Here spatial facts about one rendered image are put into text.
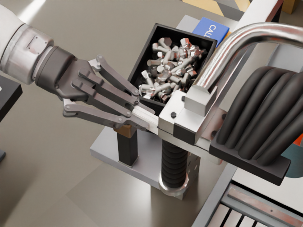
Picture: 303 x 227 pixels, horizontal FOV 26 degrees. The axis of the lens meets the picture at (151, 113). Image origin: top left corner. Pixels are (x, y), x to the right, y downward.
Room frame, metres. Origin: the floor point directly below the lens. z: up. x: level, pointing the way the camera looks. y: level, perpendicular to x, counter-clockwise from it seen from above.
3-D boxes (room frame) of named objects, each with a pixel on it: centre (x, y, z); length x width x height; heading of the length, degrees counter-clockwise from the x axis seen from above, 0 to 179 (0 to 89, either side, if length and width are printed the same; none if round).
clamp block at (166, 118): (0.45, -0.06, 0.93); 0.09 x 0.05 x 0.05; 61
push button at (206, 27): (1.00, -0.13, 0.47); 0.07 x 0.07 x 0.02; 61
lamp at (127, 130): (0.68, 0.05, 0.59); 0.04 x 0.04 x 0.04; 61
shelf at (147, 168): (0.85, -0.05, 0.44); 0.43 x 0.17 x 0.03; 151
